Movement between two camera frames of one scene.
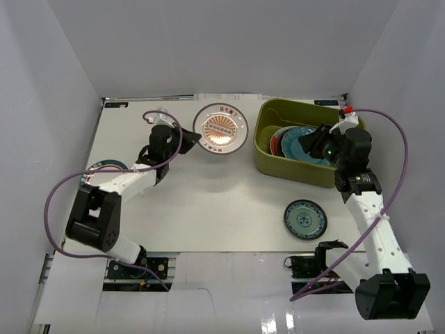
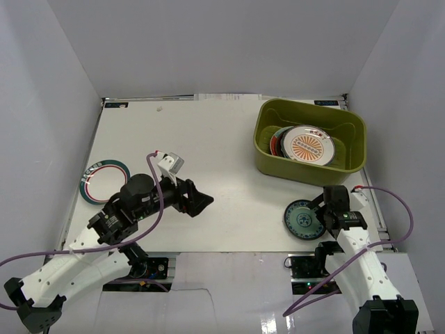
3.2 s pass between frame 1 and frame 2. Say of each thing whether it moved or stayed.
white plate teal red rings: stayed
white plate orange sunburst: moved
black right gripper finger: moved
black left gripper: moved
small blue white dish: stayed
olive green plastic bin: stayed
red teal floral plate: stayed
